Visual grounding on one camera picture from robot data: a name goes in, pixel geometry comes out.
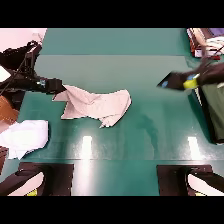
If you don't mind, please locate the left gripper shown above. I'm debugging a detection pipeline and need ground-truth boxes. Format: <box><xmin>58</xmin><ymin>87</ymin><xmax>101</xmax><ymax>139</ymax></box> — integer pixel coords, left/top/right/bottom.
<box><xmin>44</xmin><ymin>77</ymin><xmax>67</xmax><ymax>95</ymax></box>

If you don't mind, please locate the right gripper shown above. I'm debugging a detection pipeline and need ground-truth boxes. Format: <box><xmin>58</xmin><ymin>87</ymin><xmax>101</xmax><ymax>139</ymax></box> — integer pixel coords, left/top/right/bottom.
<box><xmin>156</xmin><ymin>71</ymin><xmax>186</xmax><ymax>91</ymax></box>

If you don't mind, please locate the pink shirt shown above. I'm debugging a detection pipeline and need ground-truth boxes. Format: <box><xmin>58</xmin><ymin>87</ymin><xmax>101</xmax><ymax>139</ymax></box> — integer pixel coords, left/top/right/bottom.
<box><xmin>52</xmin><ymin>84</ymin><xmax>133</xmax><ymax>130</ymax></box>

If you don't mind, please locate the heap of clothes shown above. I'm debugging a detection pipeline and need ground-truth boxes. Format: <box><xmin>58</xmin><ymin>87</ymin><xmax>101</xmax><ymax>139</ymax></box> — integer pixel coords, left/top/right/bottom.
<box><xmin>185</xmin><ymin>27</ymin><xmax>224</xmax><ymax>61</ymax></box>

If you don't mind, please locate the dark green garment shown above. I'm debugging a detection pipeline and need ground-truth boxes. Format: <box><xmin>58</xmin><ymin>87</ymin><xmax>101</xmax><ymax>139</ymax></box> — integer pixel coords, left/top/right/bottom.
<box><xmin>195</xmin><ymin>83</ymin><xmax>224</xmax><ymax>145</ymax></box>

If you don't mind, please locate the brown garment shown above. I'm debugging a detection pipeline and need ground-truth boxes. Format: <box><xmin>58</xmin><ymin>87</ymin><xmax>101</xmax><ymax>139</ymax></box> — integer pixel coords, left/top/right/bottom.
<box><xmin>0</xmin><ymin>95</ymin><xmax>21</xmax><ymax>133</ymax></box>

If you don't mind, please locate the white garment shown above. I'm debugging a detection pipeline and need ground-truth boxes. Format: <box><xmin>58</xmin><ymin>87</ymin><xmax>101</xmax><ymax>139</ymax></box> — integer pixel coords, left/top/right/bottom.
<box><xmin>0</xmin><ymin>119</ymin><xmax>50</xmax><ymax>161</ymax></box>

